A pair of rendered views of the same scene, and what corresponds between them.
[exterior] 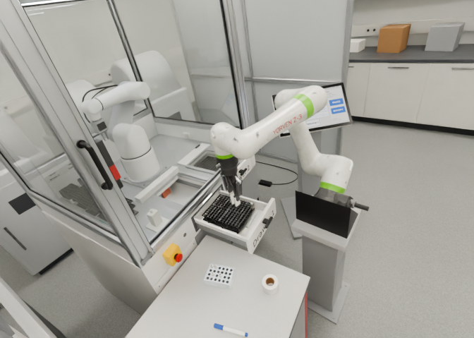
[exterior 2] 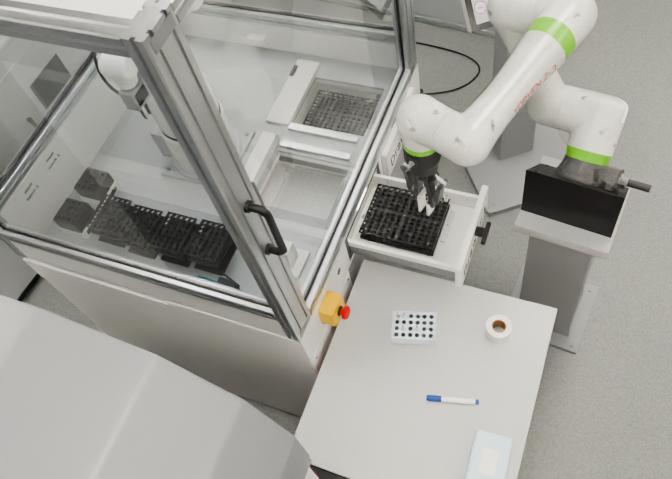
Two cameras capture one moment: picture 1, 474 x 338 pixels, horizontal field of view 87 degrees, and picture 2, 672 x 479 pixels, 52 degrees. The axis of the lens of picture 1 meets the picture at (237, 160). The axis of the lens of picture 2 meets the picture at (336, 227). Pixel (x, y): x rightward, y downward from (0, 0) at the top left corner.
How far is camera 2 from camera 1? 0.83 m
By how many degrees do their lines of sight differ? 24
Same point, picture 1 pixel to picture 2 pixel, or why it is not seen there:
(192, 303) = (380, 374)
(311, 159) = (550, 101)
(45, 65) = (213, 120)
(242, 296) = (457, 351)
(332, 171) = (592, 128)
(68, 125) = (237, 189)
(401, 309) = not seen: outside the picture
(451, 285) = not seen: outside the picture
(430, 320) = not seen: outside the picture
